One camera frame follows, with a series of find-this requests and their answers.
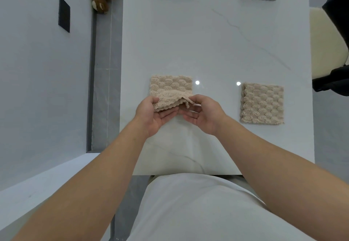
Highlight person's left hand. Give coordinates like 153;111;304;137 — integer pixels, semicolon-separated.
135;96;180;138

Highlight person's left forearm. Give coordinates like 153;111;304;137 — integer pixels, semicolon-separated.
11;118;149;241

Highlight cream chair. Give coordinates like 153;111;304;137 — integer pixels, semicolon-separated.
309;7;349;80

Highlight black wall outlet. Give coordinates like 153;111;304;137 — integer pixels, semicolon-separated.
58;0;71;33

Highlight person's right hand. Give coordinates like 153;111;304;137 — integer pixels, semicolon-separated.
178;94;228;136

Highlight white marble table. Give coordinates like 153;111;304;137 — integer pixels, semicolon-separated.
119;0;316;176

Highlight person's white shirt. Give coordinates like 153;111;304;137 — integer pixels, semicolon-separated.
127;174;317;241

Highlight beige waffle towel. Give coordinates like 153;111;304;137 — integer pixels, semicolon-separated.
240;82;285;125
149;75;196;112

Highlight person's right forearm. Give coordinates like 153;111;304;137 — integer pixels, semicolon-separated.
212;116;349;241

